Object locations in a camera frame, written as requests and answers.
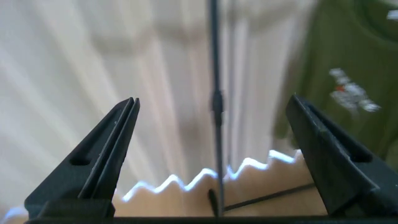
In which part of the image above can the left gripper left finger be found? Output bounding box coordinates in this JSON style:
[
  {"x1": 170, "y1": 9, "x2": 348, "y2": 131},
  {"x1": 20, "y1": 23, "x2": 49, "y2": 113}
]
[{"x1": 24, "y1": 96, "x2": 141, "y2": 218}]

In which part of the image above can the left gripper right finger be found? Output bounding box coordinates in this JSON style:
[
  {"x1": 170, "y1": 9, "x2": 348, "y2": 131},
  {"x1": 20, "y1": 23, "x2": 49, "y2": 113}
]
[{"x1": 285, "y1": 93, "x2": 398, "y2": 217}]

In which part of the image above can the green long-sleeved shirt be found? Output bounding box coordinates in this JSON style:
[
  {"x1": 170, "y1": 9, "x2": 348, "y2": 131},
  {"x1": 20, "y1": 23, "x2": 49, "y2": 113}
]
[{"x1": 273, "y1": 0, "x2": 398, "y2": 170}]

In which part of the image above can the black clothes rack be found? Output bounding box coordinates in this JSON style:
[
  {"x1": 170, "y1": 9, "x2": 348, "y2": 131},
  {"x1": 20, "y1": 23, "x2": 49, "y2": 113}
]
[{"x1": 206, "y1": 0, "x2": 317, "y2": 218}]

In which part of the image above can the beige curtain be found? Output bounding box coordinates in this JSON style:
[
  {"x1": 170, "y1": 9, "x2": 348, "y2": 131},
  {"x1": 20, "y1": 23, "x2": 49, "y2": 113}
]
[{"x1": 0, "y1": 0, "x2": 318, "y2": 215}]

